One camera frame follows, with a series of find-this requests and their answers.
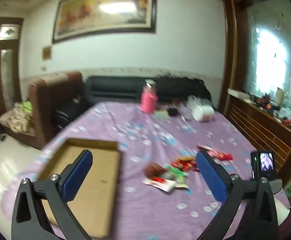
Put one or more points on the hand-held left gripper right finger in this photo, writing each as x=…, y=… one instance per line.
x=211, y=180

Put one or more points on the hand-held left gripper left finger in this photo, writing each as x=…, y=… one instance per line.
x=78, y=177

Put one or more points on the cardboard box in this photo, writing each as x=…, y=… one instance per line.
x=98, y=180

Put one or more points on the red white snack packet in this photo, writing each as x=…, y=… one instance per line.
x=159, y=183
x=218, y=155

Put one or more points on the green snack packet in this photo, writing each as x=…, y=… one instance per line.
x=178, y=176

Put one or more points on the brown round snack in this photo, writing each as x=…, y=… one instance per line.
x=154, y=169

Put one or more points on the wooden cabinet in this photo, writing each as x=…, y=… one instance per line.
x=260, y=130

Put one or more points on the clutter on cabinet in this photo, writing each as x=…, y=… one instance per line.
x=278, y=107

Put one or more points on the white plastic jar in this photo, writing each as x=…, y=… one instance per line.
x=203, y=112

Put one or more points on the black bag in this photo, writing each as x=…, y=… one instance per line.
x=69, y=105

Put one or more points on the purple floral tablecloth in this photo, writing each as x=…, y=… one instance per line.
x=148, y=135

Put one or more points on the small black object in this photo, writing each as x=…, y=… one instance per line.
x=172, y=111

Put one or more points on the clear glass bowl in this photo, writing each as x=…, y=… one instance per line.
x=198, y=101

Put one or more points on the brown armchair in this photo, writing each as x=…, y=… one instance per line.
x=50, y=100

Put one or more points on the floral cloth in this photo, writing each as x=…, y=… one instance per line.
x=19, y=116

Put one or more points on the black sofa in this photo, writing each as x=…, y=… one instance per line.
x=120, y=90

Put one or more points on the pink bottle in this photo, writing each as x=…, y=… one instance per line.
x=148, y=100

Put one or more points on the wooden glass door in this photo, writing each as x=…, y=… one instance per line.
x=0, y=75

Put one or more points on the framed painting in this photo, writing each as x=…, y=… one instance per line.
x=105, y=10

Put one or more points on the small wall frame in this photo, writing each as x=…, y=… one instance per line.
x=47, y=52

